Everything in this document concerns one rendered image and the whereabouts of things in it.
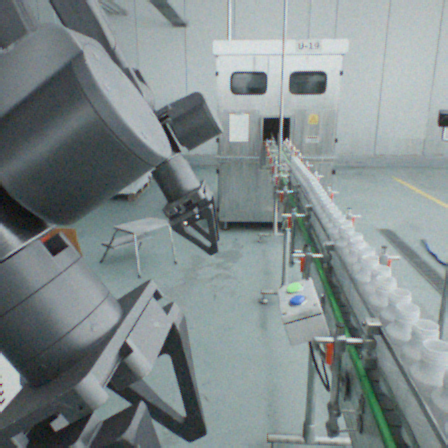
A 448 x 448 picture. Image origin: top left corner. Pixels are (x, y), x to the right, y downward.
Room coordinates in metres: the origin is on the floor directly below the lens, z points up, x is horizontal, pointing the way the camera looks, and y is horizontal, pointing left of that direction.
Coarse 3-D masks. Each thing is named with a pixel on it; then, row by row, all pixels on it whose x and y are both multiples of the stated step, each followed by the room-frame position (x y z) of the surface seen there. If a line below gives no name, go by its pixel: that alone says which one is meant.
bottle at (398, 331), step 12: (396, 312) 0.66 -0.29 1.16; (408, 312) 0.64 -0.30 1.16; (396, 324) 0.65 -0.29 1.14; (408, 324) 0.64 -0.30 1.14; (396, 336) 0.64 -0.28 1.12; (408, 336) 0.63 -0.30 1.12; (384, 348) 0.66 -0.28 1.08; (396, 348) 0.64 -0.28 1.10; (384, 360) 0.66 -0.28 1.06; (384, 372) 0.65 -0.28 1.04; (396, 372) 0.63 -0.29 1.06; (396, 384) 0.63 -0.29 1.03
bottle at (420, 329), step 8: (416, 320) 0.61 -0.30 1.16; (424, 320) 0.61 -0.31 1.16; (416, 328) 0.59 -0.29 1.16; (424, 328) 0.61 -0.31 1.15; (432, 328) 0.60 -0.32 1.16; (416, 336) 0.59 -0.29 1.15; (424, 336) 0.58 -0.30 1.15; (432, 336) 0.58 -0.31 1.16; (408, 344) 0.60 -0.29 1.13; (416, 344) 0.59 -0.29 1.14; (408, 352) 0.59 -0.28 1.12; (416, 352) 0.58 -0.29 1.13; (408, 360) 0.58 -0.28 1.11; (416, 360) 0.57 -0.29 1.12; (408, 368) 0.58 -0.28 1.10; (400, 376) 0.60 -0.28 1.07; (400, 384) 0.59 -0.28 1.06; (400, 392) 0.59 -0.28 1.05; (400, 400) 0.59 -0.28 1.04
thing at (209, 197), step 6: (204, 192) 0.64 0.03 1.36; (210, 192) 0.67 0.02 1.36; (204, 198) 0.63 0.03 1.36; (210, 198) 0.64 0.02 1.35; (192, 204) 0.69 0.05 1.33; (198, 204) 0.69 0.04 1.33; (204, 204) 0.68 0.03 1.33; (186, 210) 0.69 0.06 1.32; (216, 210) 0.69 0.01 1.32; (216, 216) 0.68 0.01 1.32; (216, 222) 0.68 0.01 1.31; (198, 228) 0.68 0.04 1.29; (216, 228) 0.68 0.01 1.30; (204, 234) 0.68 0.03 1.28; (210, 240) 0.68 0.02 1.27
